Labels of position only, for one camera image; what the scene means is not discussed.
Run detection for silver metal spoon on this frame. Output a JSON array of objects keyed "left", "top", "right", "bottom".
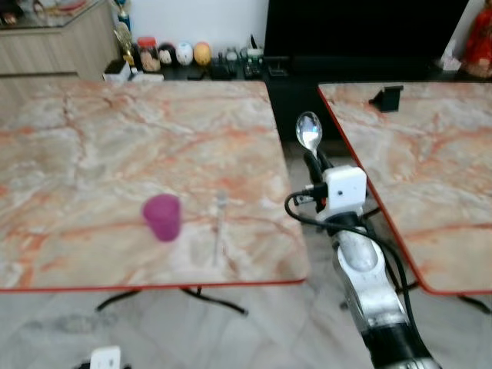
[{"left": 296, "top": 111, "right": 324, "bottom": 159}]

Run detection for black phone stand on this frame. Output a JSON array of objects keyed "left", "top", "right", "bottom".
[{"left": 368, "top": 86, "right": 404, "bottom": 113}]

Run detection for silver metal fork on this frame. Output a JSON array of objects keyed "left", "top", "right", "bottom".
[{"left": 211, "top": 191, "right": 231, "bottom": 268}]

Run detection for black metal table legs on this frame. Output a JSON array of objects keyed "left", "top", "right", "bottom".
[
  {"left": 95, "top": 285, "right": 249, "bottom": 317},
  {"left": 361, "top": 204, "right": 492, "bottom": 316}
]

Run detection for black television screen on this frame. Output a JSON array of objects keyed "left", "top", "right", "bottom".
[{"left": 264, "top": 0, "right": 470, "bottom": 59}]

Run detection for purple plastic cup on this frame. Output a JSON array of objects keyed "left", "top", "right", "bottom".
[{"left": 142, "top": 194, "right": 184, "bottom": 244}]

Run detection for yellow egg figurine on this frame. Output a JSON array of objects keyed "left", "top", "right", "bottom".
[{"left": 193, "top": 42, "right": 212, "bottom": 66}]

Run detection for white egg figurine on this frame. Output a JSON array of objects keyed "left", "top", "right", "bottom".
[{"left": 175, "top": 42, "right": 194, "bottom": 66}]

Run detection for dark egg figurine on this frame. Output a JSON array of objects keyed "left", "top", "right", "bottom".
[{"left": 158, "top": 43, "right": 178, "bottom": 68}]

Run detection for red doll figure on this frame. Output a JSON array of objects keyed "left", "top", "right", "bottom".
[{"left": 460, "top": 3, "right": 492, "bottom": 79}]

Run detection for glass jar with red lid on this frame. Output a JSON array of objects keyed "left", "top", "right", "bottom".
[{"left": 136, "top": 37, "right": 163, "bottom": 75}]

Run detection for small white box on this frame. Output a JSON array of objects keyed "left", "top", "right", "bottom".
[{"left": 101, "top": 61, "right": 132, "bottom": 82}]

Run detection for gold trophy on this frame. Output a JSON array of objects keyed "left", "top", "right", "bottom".
[{"left": 113, "top": 0, "right": 138, "bottom": 75}]

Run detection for light wooden cabinet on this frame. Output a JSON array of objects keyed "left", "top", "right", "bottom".
[{"left": 0, "top": 0, "right": 121, "bottom": 78}]

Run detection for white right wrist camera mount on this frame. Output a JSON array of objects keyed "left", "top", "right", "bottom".
[{"left": 321, "top": 165, "right": 369, "bottom": 221}]

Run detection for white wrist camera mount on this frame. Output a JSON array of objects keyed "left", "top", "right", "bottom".
[
  {"left": 90, "top": 346, "right": 123, "bottom": 369},
  {"left": 321, "top": 165, "right": 369, "bottom": 221}
]

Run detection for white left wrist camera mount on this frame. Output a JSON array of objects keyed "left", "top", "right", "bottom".
[{"left": 90, "top": 346, "right": 123, "bottom": 369}]

